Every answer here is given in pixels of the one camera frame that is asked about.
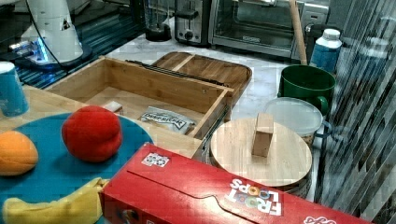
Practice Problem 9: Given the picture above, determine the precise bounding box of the wooden drawer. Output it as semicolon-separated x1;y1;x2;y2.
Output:
46;57;230;139

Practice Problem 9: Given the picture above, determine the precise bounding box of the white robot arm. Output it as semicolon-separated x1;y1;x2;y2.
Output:
13;0;92;70

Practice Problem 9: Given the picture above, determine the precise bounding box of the silver chip bag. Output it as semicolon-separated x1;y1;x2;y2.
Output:
139;106;195;134

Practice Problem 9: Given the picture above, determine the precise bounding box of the wooden serving tray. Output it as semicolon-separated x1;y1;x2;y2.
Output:
153;51;252;106

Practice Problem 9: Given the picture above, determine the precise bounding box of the jar with wooden lid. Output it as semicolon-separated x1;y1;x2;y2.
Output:
209;113;312;198

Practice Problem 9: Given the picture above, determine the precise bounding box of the small white block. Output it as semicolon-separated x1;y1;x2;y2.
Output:
103;101;123;113

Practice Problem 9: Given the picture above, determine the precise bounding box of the red Froot Loops box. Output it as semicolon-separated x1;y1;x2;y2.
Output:
100;144;372;224

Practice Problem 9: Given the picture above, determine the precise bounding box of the black silver toaster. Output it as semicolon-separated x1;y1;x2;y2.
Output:
175;0;212;47

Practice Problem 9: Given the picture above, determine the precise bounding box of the clear lidded plastic container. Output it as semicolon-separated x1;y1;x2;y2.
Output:
264;97;332;147

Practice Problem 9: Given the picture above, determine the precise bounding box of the red plush apple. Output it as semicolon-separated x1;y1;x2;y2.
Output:
62;105;122;162

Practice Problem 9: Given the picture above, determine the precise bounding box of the silver toaster oven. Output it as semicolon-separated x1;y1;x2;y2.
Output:
208;0;331;61

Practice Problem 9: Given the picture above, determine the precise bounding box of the green mug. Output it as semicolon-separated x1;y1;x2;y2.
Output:
277;64;336;116

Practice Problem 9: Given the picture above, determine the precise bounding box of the wooden spoon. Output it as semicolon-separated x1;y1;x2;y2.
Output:
289;0;307;65

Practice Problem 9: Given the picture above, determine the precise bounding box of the yellow plush banana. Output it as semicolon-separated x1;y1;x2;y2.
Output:
2;177;109;224

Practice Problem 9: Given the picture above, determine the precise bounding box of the blue round plate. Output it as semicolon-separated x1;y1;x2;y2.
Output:
0;113;152;203

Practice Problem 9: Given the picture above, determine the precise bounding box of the orange plush fruit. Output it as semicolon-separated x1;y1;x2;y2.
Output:
0;131;38;176

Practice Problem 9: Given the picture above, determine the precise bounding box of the blue shaker white cap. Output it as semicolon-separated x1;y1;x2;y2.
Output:
0;62;29;117

